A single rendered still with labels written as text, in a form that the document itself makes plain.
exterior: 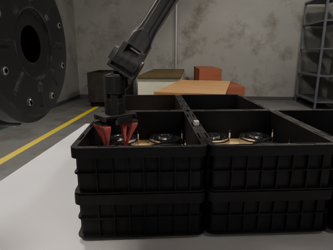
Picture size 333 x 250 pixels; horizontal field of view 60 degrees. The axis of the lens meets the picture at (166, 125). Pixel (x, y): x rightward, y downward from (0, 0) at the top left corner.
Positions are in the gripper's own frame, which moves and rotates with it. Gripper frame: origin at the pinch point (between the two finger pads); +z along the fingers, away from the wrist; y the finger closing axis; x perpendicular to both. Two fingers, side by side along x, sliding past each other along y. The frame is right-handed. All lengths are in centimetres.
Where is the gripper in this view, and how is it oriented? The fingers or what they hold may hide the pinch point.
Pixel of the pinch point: (116, 144)
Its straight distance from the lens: 83.5
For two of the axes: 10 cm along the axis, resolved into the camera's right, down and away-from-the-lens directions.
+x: 6.5, 1.9, -7.4
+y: -7.6, 1.4, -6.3
